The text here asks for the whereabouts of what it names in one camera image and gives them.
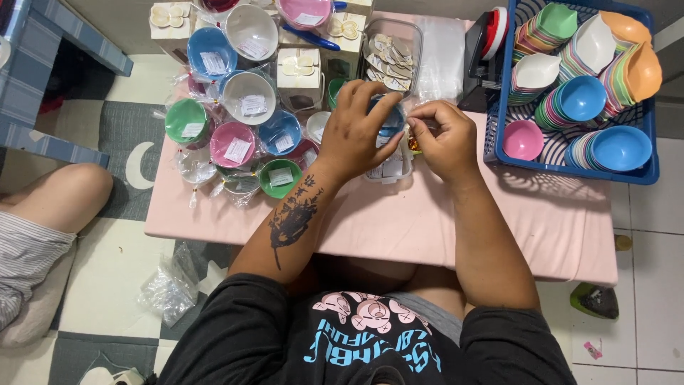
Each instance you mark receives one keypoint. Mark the red and white tape roll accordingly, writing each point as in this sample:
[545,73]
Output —
[496,32]

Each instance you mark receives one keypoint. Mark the small white leaf bowl stack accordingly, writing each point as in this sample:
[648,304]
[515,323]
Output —
[534,72]

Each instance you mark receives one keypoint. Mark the clear container of paper labels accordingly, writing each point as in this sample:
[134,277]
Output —
[393,171]

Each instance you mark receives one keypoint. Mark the pink paper scrap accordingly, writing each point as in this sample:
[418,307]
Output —
[593,350]

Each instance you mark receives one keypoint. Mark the wide blue round bowl stack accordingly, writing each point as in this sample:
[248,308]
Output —
[620,148]

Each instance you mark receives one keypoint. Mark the checked moon floor mat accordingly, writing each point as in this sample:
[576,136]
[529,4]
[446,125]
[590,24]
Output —
[117,299]

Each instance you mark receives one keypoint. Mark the person's left hand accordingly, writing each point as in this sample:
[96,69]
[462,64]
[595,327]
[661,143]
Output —
[347,139]

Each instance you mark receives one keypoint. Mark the stack of clear plastic bags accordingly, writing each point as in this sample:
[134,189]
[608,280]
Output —
[441,59]

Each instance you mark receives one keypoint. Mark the black tape dispenser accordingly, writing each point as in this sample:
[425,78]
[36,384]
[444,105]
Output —
[473,69]

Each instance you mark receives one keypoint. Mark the black printed t-shirt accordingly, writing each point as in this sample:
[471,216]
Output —
[256,342]

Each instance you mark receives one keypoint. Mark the tilted blue round bowl stack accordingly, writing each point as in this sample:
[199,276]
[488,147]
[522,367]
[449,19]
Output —
[580,99]

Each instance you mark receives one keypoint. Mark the blue plaid furniture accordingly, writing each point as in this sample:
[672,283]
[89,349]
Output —
[32,80]

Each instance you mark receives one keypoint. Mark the clear plastic tag container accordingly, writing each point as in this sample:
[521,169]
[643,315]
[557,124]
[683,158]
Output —
[411,37]

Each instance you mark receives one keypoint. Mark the pile of paper tags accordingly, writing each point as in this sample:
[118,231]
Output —
[393,61]

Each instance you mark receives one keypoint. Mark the person's right hand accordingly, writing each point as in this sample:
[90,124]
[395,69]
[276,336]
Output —
[451,141]

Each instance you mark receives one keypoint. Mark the pink round bowl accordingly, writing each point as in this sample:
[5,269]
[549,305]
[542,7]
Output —
[522,140]

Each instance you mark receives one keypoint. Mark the blue plastic basket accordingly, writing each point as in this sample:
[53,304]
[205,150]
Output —
[561,174]

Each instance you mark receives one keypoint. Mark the white butterfly gift box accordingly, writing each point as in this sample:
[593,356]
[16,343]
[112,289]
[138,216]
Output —
[359,5]
[299,72]
[170,21]
[346,37]

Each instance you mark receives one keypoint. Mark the round brass cap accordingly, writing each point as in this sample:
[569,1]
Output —
[623,243]

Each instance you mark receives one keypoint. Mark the pink table cover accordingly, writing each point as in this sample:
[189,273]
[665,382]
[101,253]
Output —
[406,224]

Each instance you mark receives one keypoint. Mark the crumpled clear plastic bag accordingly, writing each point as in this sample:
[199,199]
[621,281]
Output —
[171,286]

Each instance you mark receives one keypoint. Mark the bunch of gold twist ties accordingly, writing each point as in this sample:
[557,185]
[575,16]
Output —
[414,144]

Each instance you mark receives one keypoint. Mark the orange leaf bowl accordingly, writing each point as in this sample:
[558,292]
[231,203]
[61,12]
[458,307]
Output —
[625,26]

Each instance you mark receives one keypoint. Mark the bowl stack with green top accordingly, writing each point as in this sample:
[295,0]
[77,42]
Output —
[555,21]

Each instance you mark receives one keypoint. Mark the large white leaf bowl stack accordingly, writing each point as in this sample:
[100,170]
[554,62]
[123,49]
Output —
[593,45]

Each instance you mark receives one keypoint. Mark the bowl stack with orange top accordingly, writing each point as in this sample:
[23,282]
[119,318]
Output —
[641,72]

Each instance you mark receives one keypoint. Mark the pile of wrapped plastic bowls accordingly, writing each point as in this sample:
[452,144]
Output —
[248,99]

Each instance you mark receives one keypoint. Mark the beige floor cushion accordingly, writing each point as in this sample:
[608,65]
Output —
[40,315]

